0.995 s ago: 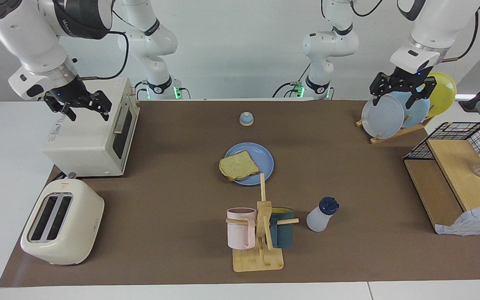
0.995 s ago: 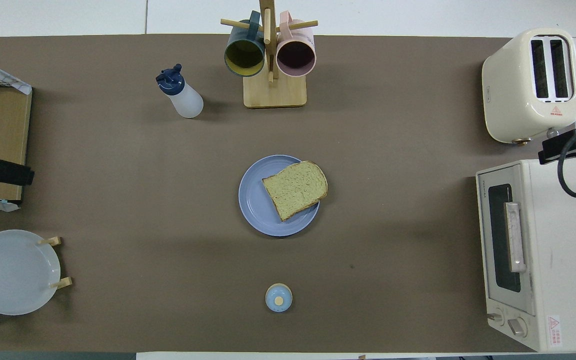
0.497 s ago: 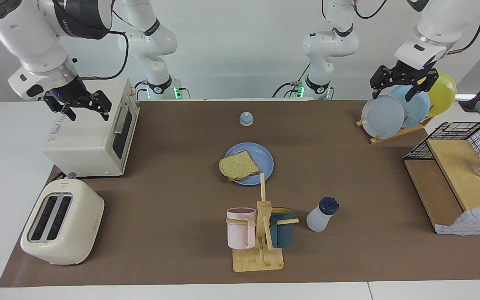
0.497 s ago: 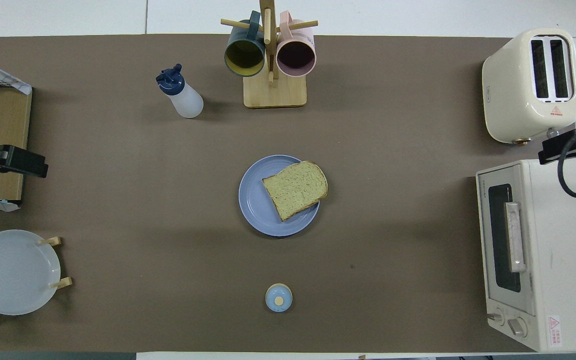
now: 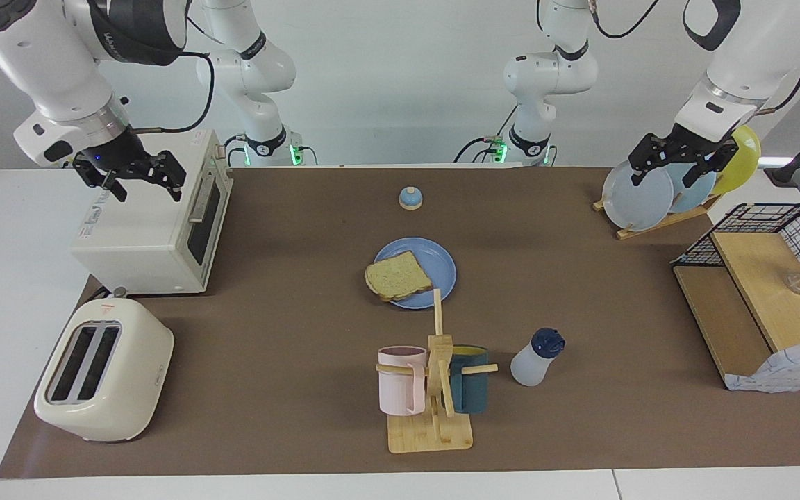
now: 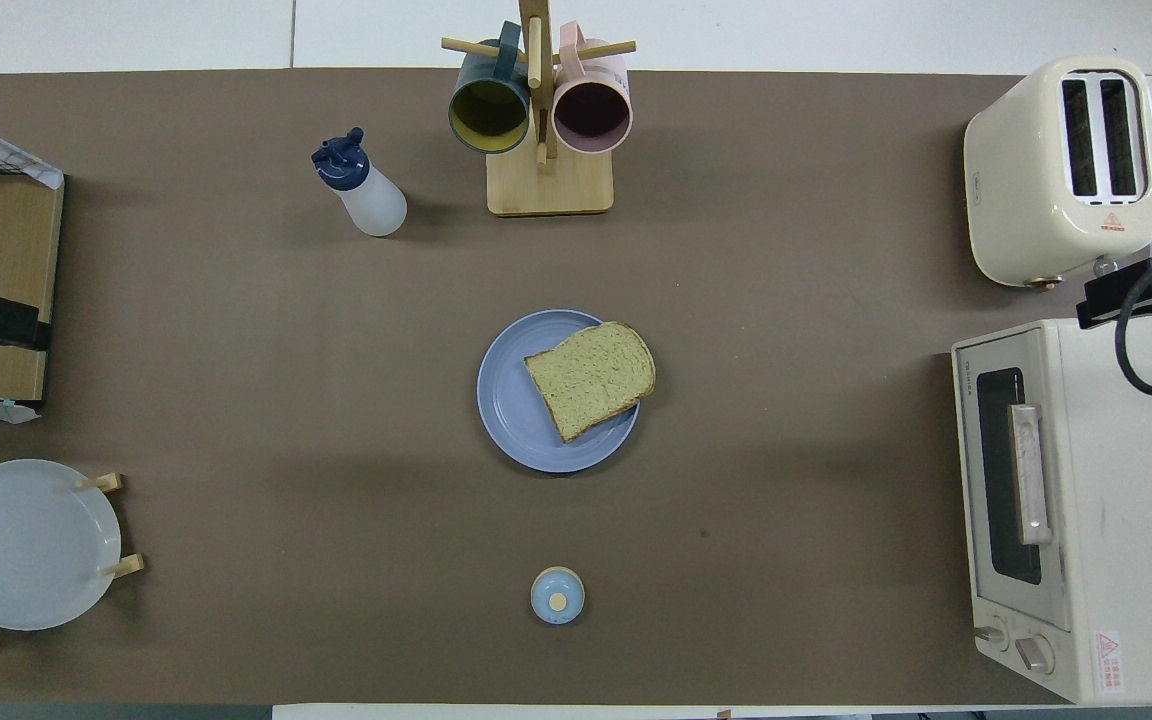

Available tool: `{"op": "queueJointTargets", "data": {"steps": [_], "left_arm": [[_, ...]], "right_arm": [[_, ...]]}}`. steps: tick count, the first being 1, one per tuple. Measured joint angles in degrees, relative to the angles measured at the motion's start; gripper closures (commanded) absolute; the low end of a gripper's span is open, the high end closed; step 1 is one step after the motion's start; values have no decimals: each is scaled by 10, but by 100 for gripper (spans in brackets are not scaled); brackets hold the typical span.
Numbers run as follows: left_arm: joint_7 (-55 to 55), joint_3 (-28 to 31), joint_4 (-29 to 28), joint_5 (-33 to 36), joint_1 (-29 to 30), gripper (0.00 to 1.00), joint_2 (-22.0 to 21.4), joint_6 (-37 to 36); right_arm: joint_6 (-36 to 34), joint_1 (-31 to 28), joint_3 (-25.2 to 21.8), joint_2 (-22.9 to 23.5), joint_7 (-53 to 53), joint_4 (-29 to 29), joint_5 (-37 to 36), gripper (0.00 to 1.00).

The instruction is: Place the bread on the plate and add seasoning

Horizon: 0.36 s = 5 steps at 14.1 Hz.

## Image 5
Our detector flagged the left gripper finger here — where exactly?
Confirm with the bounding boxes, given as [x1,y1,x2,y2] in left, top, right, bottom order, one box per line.
[628,135,670,187]
[697,137,740,188]

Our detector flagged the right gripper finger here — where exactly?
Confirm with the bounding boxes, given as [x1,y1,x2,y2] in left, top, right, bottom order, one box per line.
[147,149,188,202]
[74,163,128,203]

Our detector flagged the translucent squeeze bottle blue cap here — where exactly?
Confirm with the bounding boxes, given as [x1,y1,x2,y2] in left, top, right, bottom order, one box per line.
[510,328,566,388]

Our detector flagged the toasted bread slice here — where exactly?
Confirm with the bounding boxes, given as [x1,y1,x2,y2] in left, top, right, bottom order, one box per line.
[365,251,434,303]

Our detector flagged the yellow plate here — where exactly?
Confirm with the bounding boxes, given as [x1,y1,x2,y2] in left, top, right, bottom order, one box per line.
[709,124,762,197]

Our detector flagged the grey plate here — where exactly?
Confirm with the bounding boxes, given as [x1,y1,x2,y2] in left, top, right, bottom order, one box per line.
[602,158,674,232]

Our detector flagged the light blue plate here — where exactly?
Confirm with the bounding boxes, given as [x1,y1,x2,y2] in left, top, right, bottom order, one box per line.
[650,156,718,213]

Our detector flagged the wooden plate rack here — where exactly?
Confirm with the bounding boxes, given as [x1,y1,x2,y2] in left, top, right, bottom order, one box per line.
[593,174,724,241]

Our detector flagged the blue round plate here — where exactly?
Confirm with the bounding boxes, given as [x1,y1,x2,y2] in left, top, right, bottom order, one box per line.
[372,238,457,310]

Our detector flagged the white toaster oven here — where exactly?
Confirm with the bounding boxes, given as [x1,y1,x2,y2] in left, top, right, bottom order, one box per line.
[70,128,234,296]

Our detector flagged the brown table mat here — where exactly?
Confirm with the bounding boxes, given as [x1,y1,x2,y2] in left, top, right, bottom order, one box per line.
[0,165,800,480]

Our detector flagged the cream two-slot toaster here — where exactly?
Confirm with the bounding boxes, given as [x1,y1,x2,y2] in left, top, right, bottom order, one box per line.
[33,297,175,443]

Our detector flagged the checkered white cloth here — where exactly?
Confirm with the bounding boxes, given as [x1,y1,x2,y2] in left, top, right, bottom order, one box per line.
[725,340,800,394]

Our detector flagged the teal mug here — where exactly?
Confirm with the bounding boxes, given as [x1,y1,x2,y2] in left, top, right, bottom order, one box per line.
[447,346,490,415]

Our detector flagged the pink mug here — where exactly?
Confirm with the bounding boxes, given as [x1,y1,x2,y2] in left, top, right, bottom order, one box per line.
[378,346,428,417]

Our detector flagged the wooden mug tree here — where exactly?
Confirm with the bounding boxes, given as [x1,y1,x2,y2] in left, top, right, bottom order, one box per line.
[376,288,499,454]

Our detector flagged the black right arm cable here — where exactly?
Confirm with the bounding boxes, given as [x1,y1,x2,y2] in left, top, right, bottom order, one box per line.
[91,0,217,134]

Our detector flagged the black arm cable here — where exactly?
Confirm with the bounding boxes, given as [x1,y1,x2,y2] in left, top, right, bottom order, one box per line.
[584,0,800,115]
[91,0,217,134]

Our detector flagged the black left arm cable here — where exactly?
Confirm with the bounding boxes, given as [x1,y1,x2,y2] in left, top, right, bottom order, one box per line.
[584,0,800,115]

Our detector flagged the wooden shelf with wire frame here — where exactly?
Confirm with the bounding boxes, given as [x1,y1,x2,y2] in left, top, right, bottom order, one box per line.
[671,203,800,391]

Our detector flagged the black base cable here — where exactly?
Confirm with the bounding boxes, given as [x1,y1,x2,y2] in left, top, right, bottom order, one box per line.
[454,104,519,164]

